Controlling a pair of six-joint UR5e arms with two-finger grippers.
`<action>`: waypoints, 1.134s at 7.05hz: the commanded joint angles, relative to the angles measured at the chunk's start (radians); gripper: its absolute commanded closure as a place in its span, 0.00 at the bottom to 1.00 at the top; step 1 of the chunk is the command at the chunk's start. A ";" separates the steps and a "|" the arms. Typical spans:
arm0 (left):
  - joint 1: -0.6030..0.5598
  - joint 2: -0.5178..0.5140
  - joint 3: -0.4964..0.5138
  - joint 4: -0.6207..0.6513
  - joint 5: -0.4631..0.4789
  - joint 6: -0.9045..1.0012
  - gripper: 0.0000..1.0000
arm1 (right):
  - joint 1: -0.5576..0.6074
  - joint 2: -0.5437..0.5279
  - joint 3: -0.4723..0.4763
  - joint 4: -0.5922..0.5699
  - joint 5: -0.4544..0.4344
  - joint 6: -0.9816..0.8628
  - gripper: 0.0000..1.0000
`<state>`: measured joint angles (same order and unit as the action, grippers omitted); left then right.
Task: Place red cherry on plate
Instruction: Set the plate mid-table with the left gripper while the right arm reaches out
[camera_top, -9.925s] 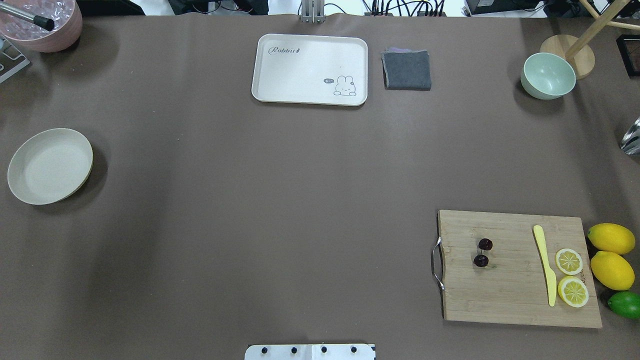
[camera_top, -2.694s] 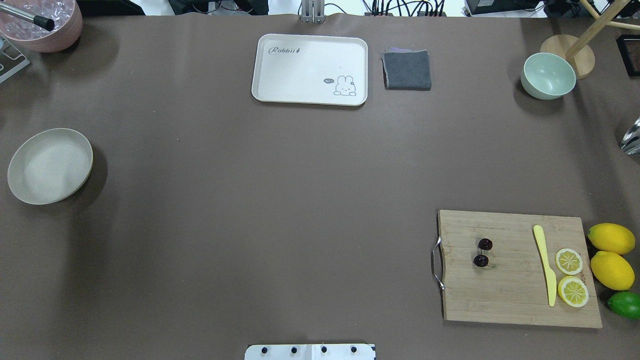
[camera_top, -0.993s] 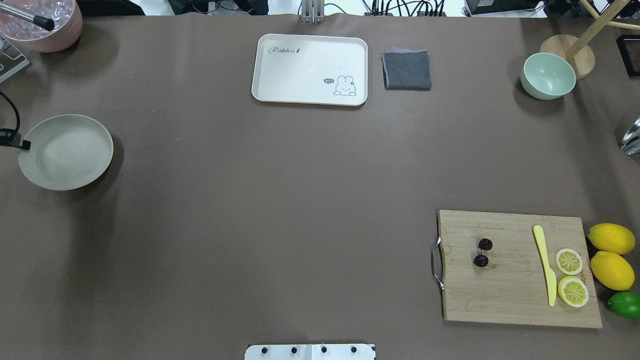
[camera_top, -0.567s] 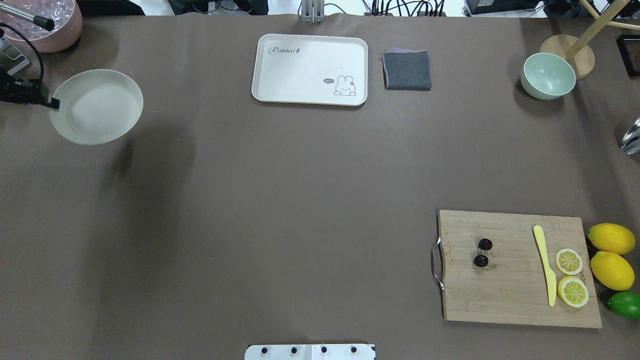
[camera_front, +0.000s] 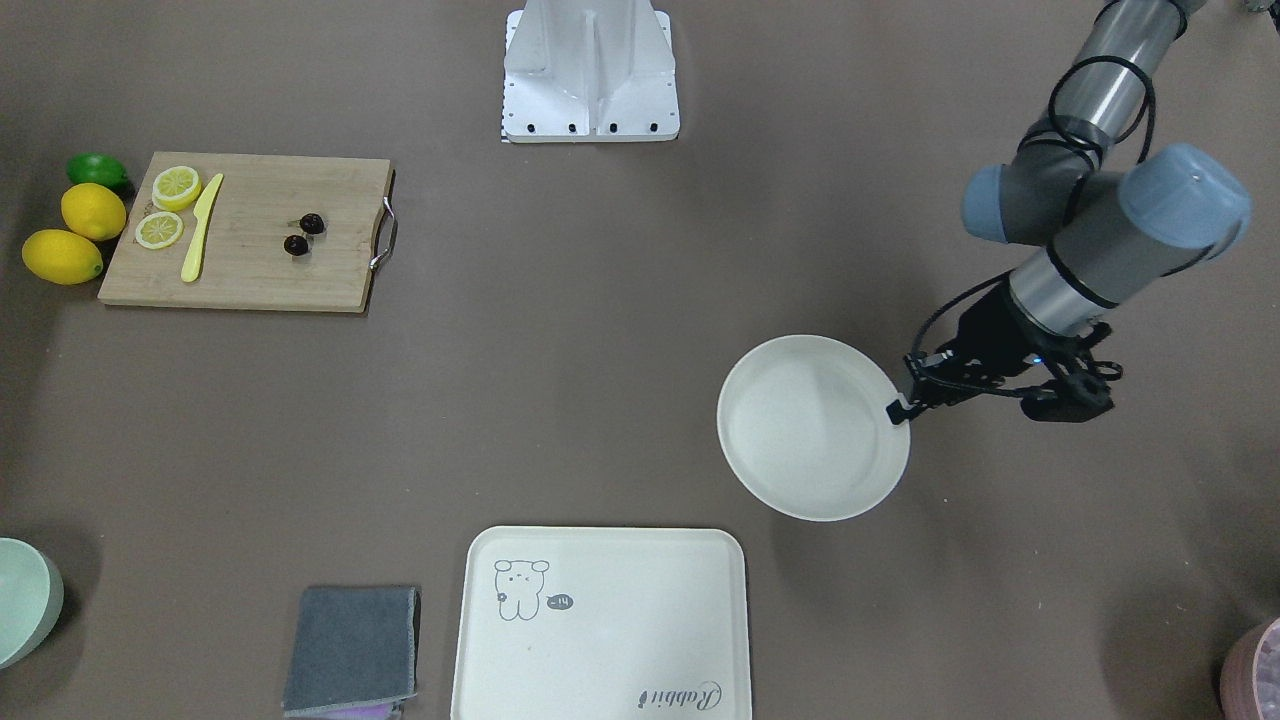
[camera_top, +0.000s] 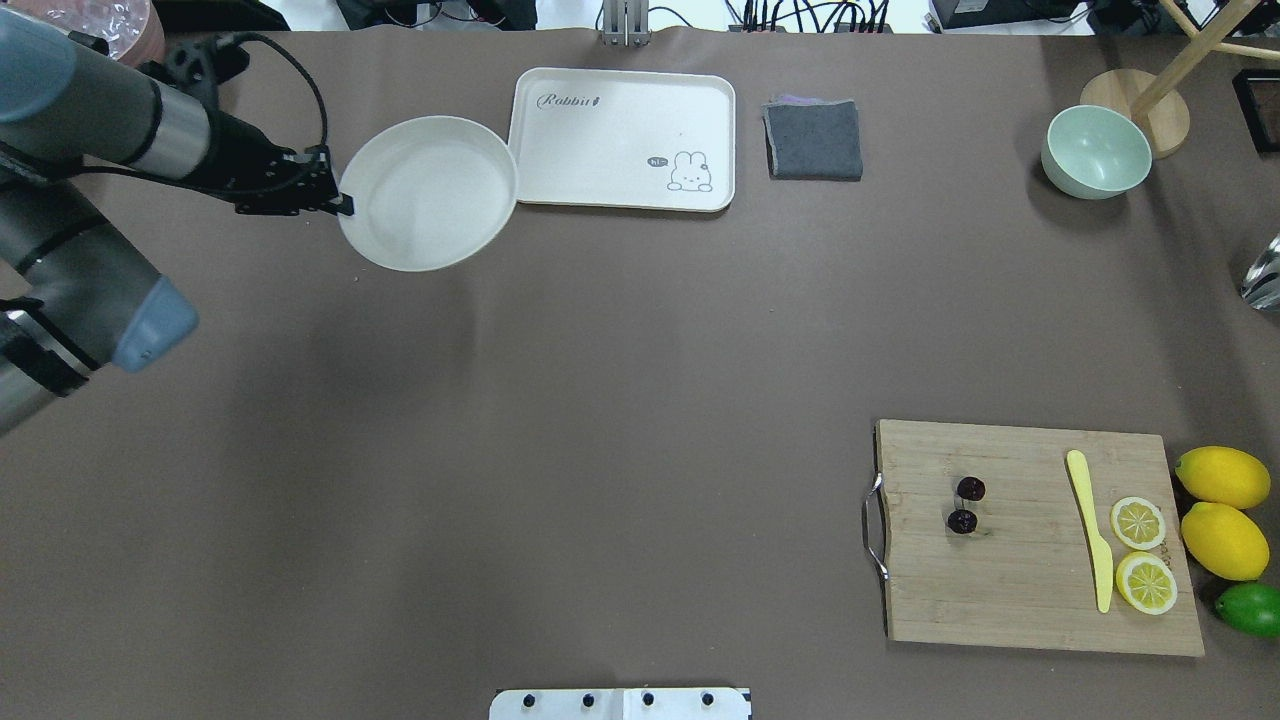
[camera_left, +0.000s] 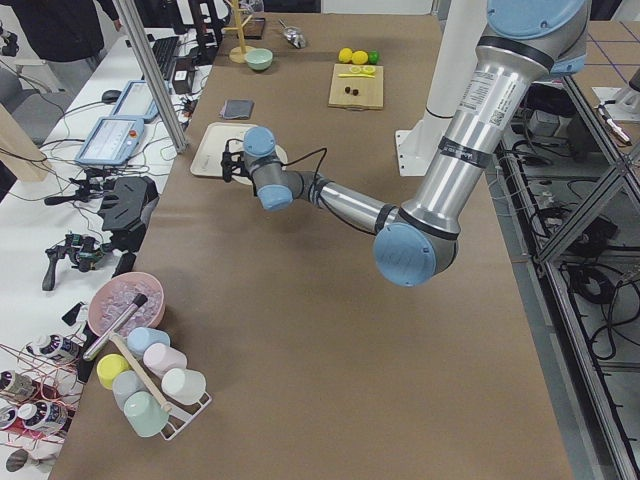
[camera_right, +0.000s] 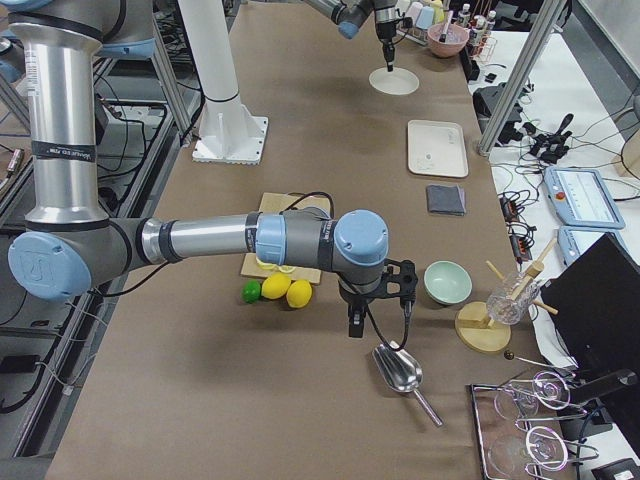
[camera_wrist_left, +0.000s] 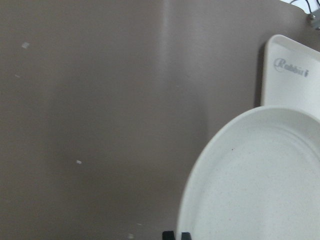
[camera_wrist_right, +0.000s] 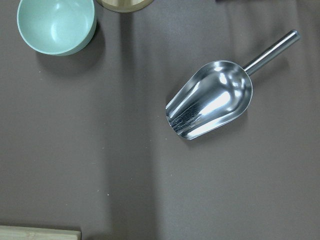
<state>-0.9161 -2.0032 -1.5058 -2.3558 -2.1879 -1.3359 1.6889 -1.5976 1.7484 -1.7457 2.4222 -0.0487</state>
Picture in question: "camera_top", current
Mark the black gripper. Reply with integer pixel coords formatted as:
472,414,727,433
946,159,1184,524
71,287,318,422
165,38,356,218

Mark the cream round plate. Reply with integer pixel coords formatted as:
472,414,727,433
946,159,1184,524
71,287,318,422
338,117,517,272

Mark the dark cherry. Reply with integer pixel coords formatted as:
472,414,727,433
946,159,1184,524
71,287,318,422
946,509,978,536
955,477,987,502

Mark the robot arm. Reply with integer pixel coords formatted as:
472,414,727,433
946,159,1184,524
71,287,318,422
1,9,355,432

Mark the cream rabbit tray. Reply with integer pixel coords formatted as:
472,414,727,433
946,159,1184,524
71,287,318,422
508,67,736,213

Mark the pink bowl with ice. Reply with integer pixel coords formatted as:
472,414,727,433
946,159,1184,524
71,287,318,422
9,1,166,67

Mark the grey folded cloth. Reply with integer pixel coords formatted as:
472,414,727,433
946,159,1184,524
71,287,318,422
762,96,864,182

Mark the mint green bowl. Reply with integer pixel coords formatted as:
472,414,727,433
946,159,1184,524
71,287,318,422
1039,105,1153,200

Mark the bamboo cutting board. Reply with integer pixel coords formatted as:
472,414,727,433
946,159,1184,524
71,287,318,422
863,419,1204,657

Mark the wooden cup stand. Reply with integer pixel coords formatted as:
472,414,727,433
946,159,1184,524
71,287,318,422
1079,1,1277,159

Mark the yellow plastic knife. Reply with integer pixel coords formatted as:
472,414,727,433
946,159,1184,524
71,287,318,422
1065,448,1114,614

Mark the lemon slice lower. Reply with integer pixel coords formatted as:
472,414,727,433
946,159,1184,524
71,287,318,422
1108,496,1167,551

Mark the lemon slice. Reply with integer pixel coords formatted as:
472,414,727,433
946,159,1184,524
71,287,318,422
1114,551,1179,616
1108,496,1167,551

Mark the lemon slice upper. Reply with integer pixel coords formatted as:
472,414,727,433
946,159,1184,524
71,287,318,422
1114,551,1179,616

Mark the steel scoop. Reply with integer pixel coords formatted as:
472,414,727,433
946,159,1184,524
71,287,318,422
1238,234,1280,313

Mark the yellow lemon lower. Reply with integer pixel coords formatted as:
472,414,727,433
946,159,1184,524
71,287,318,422
1172,445,1272,510

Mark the yellow lemon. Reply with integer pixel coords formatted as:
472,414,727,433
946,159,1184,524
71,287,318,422
1180,501,1271,582
1172,445,1272,510

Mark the yellow lemon upper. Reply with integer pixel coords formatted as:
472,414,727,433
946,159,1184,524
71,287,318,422
1180,501,1271,582

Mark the green lime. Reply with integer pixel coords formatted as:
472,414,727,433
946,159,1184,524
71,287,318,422
1213,582,1279,638

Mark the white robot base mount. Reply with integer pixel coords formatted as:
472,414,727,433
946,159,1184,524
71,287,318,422
488,687,753,719

